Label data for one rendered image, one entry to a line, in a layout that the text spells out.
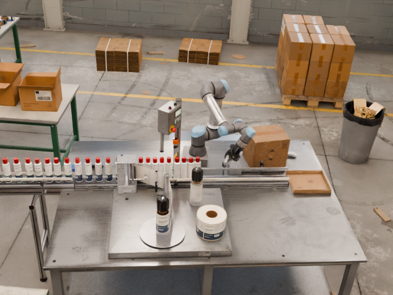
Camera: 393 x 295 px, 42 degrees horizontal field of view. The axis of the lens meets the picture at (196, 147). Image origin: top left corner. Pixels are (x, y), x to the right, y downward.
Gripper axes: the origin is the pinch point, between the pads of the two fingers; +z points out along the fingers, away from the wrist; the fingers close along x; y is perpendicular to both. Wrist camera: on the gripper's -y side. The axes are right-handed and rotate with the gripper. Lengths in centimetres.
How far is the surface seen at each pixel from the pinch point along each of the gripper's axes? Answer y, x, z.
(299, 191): 12, 59, -12
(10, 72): -165, -168, 97
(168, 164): 1.6, -37.3, 21.1
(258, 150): -16.9, 24.6, -14.7
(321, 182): -2, 80, -21
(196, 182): 29.9, -23.2, 8.9
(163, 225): 63, -39, 29
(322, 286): 50, 107, 34
